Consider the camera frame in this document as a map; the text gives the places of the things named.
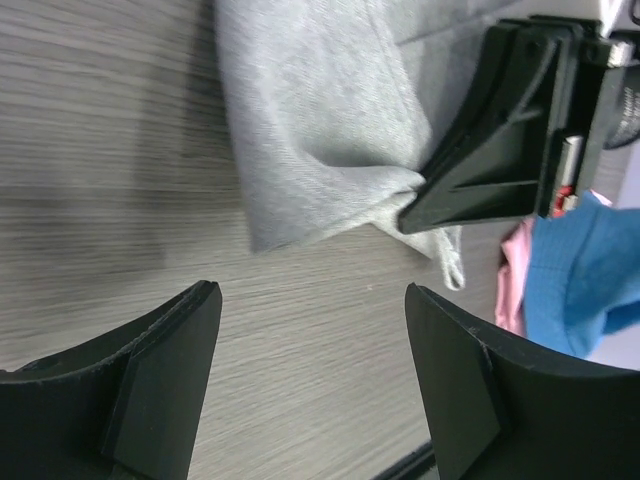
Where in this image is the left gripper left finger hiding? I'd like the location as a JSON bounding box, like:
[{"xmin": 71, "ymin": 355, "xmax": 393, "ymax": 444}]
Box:
[{"xmin": 1, "ymin": 281, "xmax": 222, "ymax": 479}]

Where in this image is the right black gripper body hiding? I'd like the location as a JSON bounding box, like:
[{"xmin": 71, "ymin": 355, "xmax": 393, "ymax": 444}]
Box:
[{"xmin": 532, "ymin": 15, "xmax": 639, "ymax": 217}]

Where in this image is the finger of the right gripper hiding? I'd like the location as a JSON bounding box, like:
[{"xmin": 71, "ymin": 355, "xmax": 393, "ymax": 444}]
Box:
[{"xmin": 398, "ymin": 21, "xmax": 562, "ymax": 234}]

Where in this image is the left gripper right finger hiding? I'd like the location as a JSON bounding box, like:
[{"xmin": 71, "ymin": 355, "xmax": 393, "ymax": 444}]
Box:
[{"xmin": 405, "ymin": 284, "xmax": 639, "ymax": 479}]

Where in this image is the grey cloth napkin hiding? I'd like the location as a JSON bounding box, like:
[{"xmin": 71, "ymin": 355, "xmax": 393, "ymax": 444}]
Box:
[{"xmin": 212, "ymin": 0, "xmax": 531, "ymax": 291}]

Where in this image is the pink cloth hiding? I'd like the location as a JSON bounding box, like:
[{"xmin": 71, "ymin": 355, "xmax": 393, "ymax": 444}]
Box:
[{"xmin": 495, "ymin": 191, "xmax": 612, "ymax": 340}]

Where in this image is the blue cloth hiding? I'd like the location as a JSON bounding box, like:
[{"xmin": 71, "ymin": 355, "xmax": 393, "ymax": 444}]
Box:
[{"xmin": 523, "ymin": 192, "xmax": 639, "ymax": 358}]

